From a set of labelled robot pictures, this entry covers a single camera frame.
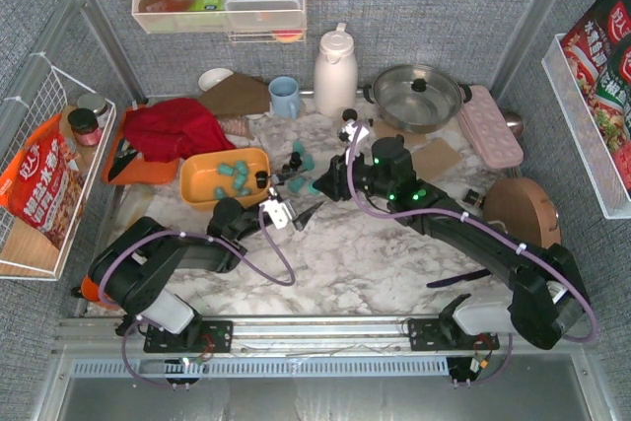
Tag teal coffee capsule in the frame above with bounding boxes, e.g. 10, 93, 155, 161
234, 161, 248, 175
292, 140, 305, 155
287, 176, 306, 193
302, 154, 316, 172
217, 163, 237, 176

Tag black coffee capsule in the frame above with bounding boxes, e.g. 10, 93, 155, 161
289, 152, 303, 170
255, 171, 268, 189

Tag orange plastic storage basket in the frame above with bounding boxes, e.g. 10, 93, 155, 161
179, 147, 271, 211

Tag red cloth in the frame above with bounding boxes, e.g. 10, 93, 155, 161
123, 98, 236, 163

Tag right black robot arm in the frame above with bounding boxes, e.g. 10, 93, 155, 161
315, 137, 598, 350

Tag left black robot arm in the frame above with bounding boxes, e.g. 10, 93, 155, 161
88, 197, 320, 339

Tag brown cork coaster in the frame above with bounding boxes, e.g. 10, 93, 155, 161
411, 138, 462, 181
373, 121, 427, 148

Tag small orange juice bottle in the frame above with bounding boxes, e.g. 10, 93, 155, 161
342, 108, 358, 121

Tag light blue mug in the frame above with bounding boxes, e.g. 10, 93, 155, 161
268, 76, 302, 118

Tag white thermos jug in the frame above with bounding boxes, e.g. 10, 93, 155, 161
314, 23, 358, 118

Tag striped pink cloth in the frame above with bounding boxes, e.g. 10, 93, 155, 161
218, 116, 255, 141

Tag stainless steel pot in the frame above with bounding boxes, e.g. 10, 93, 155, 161
362, 65, 472, 134

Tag white small bowl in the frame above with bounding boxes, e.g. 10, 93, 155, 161
198, 67, 234, 92

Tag pink egg tray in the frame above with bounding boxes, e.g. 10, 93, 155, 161
456, 84, 524, 170

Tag orange plastic tray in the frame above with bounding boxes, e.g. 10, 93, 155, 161
101, 105, 179, 185

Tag round wooden board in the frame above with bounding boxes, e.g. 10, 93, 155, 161
482, 177, 561, 248

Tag black kitchen knife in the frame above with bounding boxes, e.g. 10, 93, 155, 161
107, 149, 138, 182

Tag clear plastic food containers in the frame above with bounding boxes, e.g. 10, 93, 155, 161
224, 0, 303, 32

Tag orange plastic cup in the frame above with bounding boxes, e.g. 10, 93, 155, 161
70, 275, 103, 304

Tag silver lid jar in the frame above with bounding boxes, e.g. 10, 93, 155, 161
77, 93, 108, 118

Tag dark lid glass jar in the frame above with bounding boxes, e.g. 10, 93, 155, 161
67, 107, 103, 147

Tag red snack bag left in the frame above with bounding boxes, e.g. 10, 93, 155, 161
1, 113, 84, 248

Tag red seasoning bag right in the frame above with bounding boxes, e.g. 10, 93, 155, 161
560, 0, 631, 156

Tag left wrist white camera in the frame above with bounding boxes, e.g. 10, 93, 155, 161
260, 186, 298, 230

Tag purple handled knife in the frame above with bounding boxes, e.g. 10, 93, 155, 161
426, 269, 491, 289

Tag white wire rack left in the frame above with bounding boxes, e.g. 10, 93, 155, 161
1, 52, 117, 281

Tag white wire basket right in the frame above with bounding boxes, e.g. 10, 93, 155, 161
541, 34, 630, 220

